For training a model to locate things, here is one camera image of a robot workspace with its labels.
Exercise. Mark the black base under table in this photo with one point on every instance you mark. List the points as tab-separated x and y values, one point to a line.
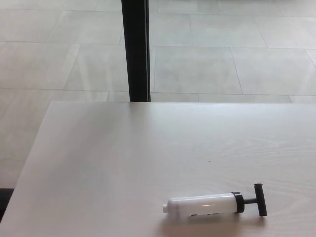
6	201

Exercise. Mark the black metal post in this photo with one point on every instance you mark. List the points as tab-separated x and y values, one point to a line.
136	49

